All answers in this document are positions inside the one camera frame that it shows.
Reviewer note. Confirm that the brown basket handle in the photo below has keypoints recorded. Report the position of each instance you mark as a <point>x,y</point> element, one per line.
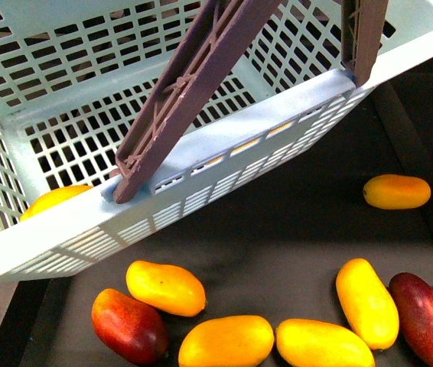
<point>214,42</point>

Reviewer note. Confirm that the yellow lemon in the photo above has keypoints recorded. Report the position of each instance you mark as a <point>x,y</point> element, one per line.
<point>53,198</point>

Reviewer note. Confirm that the light blue plastic basket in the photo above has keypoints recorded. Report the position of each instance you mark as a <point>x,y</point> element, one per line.
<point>74,74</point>

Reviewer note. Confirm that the yellow mango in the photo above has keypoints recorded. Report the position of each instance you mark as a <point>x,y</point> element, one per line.
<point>243,340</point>
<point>367,304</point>
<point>304,342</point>
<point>169,288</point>
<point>393,192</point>

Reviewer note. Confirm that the red mango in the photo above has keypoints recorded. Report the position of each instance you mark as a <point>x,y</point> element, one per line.
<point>414,301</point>
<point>133,330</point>

